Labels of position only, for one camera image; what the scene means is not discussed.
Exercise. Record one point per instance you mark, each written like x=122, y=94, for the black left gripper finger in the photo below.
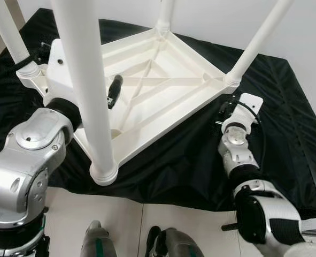
x=115, y=90

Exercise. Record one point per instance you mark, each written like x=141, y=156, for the white tapered plastic table leg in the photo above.
x=164, y=13
x=85, y=91
x=10, y=32
x=259, y=40

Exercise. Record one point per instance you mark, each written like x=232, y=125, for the white plastic children table top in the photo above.
x=174, y=80

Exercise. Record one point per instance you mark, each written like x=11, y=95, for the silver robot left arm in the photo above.
x=27, y=155

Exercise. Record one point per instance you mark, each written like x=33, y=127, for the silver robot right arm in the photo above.
x=264, y=214

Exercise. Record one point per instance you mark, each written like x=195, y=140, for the black table cloth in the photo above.
x=286, y=134

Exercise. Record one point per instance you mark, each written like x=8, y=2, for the grey robot right leg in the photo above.
x=176, y=243

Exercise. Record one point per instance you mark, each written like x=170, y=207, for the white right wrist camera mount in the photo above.
x=248, y=104

